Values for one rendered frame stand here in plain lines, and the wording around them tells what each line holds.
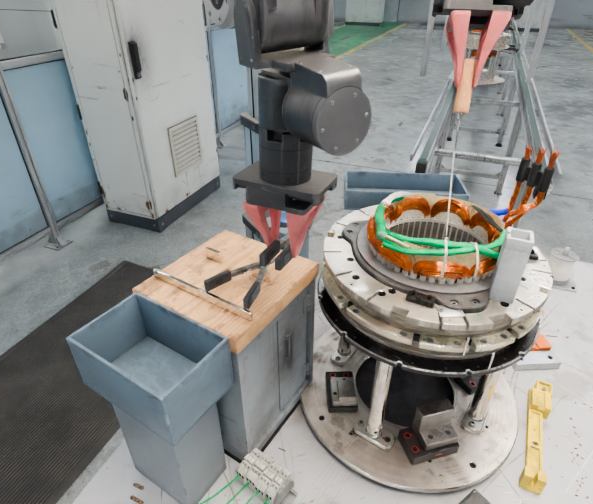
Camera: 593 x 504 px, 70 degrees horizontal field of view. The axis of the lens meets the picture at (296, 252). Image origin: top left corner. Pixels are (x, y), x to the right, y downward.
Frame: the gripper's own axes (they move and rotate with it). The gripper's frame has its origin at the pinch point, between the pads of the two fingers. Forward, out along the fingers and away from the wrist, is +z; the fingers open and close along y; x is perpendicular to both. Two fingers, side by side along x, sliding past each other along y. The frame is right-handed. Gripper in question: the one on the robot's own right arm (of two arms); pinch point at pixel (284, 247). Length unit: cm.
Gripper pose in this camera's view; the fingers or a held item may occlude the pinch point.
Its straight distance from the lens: 51.5
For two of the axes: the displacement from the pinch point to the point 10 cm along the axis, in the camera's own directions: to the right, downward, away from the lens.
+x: 4.1, -4.6, 7.9
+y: 9.1, 2.3, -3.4
